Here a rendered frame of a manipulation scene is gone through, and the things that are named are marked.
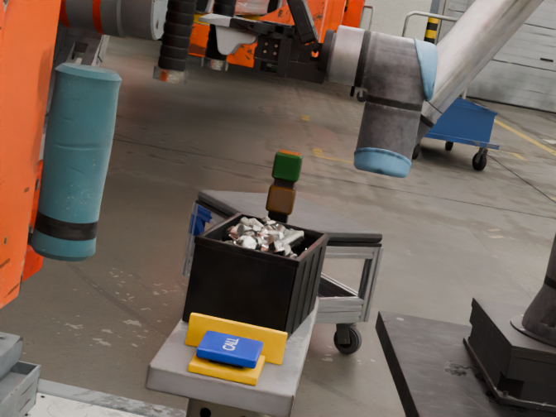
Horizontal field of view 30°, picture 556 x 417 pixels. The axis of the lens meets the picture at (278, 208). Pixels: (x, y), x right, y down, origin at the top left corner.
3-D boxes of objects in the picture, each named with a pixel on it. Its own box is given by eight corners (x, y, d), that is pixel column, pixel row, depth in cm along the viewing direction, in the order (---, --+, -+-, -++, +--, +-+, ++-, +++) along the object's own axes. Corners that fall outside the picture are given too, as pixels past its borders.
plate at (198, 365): (199, 349, 125) (201, 342, 125) (264, 363, 125) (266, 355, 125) (187, 371, 118) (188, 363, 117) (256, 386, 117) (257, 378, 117)
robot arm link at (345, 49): (364, 30, 159) (366, 29, 168) (333, 24, 159) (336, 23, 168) (352, 88, 160) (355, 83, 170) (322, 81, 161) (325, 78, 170)
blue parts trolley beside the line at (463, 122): (376, 137, 778) (402, 8, 759) (454, 150, 785) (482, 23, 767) (404, 159, 680) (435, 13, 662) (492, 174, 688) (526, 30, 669)
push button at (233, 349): (203, 346, 125) (207, 328, 124) (261, 358, 124) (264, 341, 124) (193, 365, 118) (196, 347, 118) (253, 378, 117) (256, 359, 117)
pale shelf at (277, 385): (208, 291, 160) (212, 273, 160) (316, 314, 159) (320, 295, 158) (143, 389, 118) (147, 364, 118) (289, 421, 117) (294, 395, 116)
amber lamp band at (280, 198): (267, 206, 157) (272, 180, 156) (293, 211, 157) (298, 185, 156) (264, 211, 153) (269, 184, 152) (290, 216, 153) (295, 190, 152)
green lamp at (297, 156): (273, 174, 156) (278, 148, 155) (299, 179, 156) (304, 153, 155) (270, 178, 152) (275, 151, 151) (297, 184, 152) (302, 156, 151)
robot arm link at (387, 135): (409, 176, 173) (424, 103, 170) (407, 184, 161) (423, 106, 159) (354, 165, 174) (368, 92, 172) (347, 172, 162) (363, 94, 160)
